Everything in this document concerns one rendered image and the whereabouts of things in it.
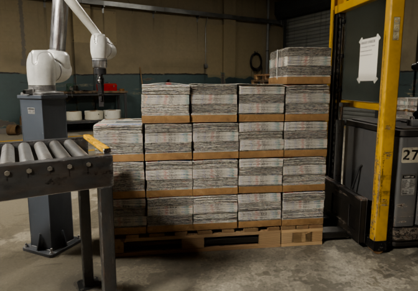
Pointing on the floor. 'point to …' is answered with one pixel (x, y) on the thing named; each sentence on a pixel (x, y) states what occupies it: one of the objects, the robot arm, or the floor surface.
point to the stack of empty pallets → (260, 79)
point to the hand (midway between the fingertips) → (101, 101)
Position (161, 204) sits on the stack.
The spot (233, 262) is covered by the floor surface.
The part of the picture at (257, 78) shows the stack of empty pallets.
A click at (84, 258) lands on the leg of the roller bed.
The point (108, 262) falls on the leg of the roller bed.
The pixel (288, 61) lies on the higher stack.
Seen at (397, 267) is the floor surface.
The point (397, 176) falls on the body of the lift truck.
